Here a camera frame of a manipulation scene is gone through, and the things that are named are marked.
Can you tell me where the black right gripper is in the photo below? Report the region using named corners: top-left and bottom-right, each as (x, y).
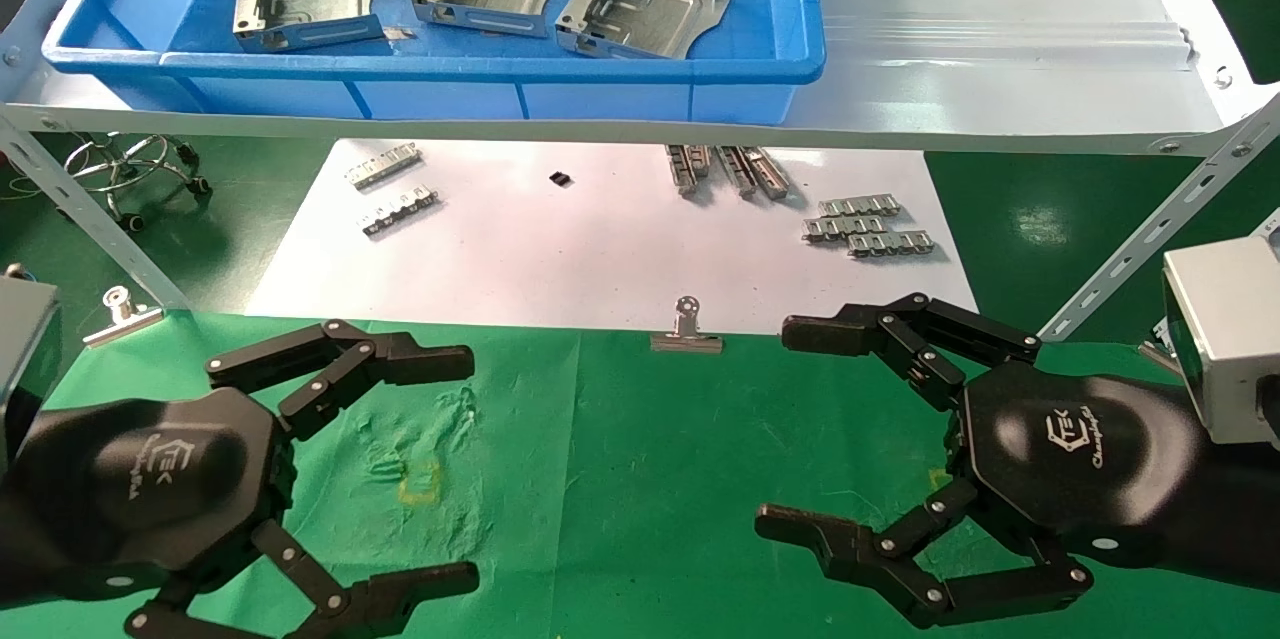
top-left (755, 294), bottom-right (1206, 630)

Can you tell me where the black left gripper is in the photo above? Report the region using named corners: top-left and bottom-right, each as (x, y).
top-left (20, 319), bottom-right (481, 639)

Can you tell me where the blue plastic parts bin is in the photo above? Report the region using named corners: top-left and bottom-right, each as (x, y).
top-left (42, 0), bottom-right (827, 125)

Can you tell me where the silver binder clip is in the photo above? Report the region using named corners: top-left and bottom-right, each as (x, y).
top-left (1138, 317), bottom-right (1186, 376)
top-left (82, 286), bottom-right (166, 349)
top-left (650, 296), bottom-right (724, 355)

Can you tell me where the green table cloth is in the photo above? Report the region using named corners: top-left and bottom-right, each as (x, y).
top-left (0, 309), bottom-right (1280, 639)

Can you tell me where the metal strips pile top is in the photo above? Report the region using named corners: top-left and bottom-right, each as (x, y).
top-left (745, 147), bottom-right (793, 200)

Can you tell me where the white paper sheet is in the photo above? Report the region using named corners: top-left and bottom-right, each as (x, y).
top-left (245, 139), bottom-right (986, 338)

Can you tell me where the chrome stool base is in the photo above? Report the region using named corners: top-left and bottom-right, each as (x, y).
top-left (62, 132), bottom-right (213, 230)

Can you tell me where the perforated white shelf post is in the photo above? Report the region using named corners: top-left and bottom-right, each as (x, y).
top-left (1035, 94), bottom-right (1280, 342)
top-left (0, 109), bottom-right (191, 312)

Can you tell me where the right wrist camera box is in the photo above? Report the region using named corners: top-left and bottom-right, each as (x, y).
top-left (1160, 229), bottom-right (1280, 447)

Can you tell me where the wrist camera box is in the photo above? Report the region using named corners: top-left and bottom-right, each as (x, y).
top-left (1160, 229), bottom-right (1280, 447)
top-left (0, 264), bottom-right (63, 465)

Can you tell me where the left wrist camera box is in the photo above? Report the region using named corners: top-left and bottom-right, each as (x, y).
top-left (0, 264), bottom-right (63, 465)

